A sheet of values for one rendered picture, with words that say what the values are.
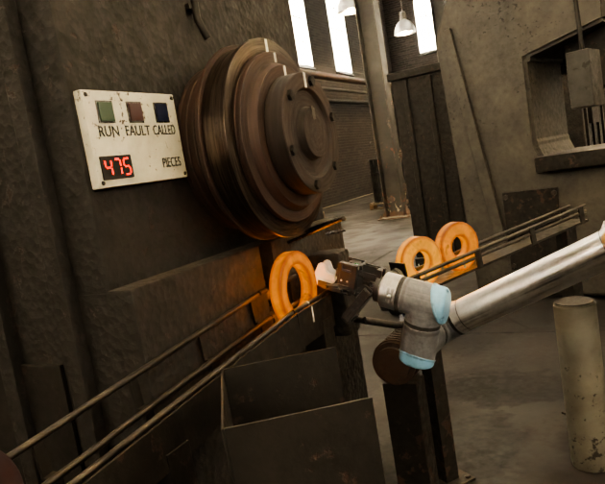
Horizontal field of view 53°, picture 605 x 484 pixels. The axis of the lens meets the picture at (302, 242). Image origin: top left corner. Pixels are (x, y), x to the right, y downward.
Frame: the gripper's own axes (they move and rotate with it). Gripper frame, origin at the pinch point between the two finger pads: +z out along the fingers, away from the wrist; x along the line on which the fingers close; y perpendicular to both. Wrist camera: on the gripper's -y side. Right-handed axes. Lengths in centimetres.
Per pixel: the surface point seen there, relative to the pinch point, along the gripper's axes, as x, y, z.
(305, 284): 6.4, 0.1, -1.8
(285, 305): 20.3, -1.3, -3.5
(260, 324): 25.3, -5.3, -0.1
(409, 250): -31.1, 5.5, -17.1
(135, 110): 46, 41, 21
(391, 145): -838, -36, 256
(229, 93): 32, 46, 10
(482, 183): -259, 0, 3
